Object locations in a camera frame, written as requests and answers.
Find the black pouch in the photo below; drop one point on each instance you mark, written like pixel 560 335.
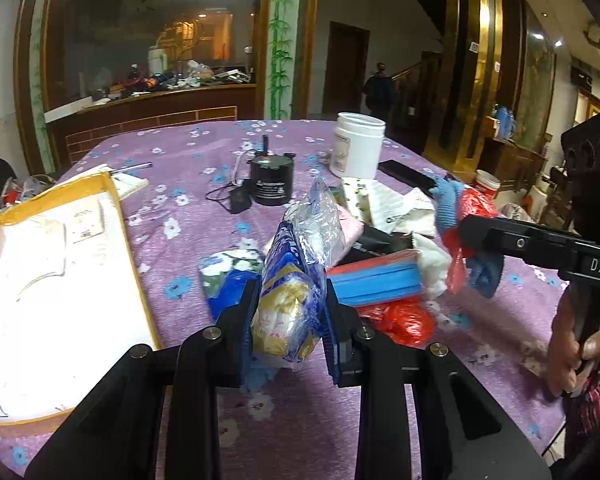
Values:
pixel 377 245

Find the silver pen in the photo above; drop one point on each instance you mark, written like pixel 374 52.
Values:
pixel 132 167

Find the wooden side cabinet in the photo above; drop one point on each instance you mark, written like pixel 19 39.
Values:
pixel 512 160

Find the purple floral tablecloth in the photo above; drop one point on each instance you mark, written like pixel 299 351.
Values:
pixel 180 240

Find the white printed pack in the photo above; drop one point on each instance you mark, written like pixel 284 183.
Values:
pixel 362 199

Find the blue yarn ball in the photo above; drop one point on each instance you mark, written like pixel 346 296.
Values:
pixel 449 205

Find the white plastic bag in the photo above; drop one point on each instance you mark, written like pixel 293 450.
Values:
pixel 407 212

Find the cluttered wooden counter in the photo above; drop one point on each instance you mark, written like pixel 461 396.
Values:
pixel 155 110

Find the pink soft pack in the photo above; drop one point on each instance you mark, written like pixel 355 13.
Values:
pixel 351 227

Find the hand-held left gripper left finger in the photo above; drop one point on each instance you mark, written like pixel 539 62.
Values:
pixel 244 327

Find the white plastic jar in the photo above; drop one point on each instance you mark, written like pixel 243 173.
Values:
pixel 357 147

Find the clear plastic bag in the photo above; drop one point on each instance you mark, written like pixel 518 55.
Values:
pixel 316 220

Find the multicolour sponge pack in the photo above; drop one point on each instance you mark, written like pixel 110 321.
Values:
pixel 375 280

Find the white cloth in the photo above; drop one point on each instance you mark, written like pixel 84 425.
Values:
pixel 432 265

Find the person's right hand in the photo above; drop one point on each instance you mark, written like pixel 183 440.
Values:
pixel 562 340

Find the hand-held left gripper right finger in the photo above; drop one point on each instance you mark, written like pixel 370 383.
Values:
pixel 331 332

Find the blue yellow snack packet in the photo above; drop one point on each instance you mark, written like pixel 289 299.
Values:
pixel 286 305

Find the black power adapter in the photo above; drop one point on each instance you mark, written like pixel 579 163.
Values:
pixel 240 200

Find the blue floral tissue pack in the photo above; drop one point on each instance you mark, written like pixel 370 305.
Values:
pixel 225 272

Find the pile of plastic bags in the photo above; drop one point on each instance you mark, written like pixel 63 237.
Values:
pixel 25 192

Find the yellow edged storage box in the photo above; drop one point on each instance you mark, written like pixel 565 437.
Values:
pixel 55 310

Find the white notepad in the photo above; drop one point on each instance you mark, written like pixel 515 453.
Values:
pixel 130 185

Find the wooden door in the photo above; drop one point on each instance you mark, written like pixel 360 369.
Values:
pixel 345 70

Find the blue thermos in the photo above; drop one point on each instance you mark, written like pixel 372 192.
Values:
pixel 504 122

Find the red white cup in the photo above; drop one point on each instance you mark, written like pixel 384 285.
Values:
pixel 487 181

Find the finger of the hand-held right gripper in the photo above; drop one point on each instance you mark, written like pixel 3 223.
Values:
pixel 510 240

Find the bamboo painted pillar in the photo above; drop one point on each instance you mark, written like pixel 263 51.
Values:
pixel 281 50
pixel 36 85

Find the white jug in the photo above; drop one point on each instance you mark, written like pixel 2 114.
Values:
pixel 156 62

